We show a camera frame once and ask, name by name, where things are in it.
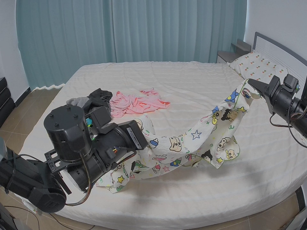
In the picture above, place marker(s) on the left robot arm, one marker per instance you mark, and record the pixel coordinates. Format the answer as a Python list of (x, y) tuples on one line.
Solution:
[(60, 133)]

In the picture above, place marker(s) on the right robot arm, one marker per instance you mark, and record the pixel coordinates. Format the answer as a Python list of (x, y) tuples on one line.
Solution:
[(296, 114)]

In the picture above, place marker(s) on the grey bedside table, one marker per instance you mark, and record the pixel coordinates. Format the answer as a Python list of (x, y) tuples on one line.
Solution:
[(225, 56)]

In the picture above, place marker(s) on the white printed pyjama top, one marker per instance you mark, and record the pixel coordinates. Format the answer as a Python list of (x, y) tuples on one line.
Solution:
[(199, 133)]

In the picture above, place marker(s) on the pink garment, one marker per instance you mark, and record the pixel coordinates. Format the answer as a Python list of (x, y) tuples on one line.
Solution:
[(134, 104)]

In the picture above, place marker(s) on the blue-green curtain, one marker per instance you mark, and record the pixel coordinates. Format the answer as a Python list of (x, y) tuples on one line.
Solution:
[(144, 23)]

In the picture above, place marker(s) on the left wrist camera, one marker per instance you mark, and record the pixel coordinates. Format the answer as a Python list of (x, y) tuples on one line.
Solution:
[(99, 116)]

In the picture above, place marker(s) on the white printed pillow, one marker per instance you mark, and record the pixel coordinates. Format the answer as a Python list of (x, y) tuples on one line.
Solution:
[(259, 63)]

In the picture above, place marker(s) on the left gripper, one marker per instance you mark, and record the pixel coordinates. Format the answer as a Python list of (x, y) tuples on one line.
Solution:
[(120, 140)]

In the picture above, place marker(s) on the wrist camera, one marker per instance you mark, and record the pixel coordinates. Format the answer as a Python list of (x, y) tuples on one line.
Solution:
[(290, 82), (99, 116)]

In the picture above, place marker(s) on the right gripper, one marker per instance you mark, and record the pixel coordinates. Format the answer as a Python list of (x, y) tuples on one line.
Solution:
[(275, 94)]

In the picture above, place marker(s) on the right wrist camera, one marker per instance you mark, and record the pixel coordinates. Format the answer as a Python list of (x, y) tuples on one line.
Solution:
[(290, 82)]

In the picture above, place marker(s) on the pile of clothes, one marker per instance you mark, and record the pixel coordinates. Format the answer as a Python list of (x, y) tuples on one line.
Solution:
[(98, 96)]

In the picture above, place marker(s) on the black chest of drawers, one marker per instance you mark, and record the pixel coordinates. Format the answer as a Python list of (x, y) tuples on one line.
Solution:
[(4, 99)]

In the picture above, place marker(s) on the bed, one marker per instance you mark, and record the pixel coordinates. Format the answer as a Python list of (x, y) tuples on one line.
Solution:
[(179, 80)]

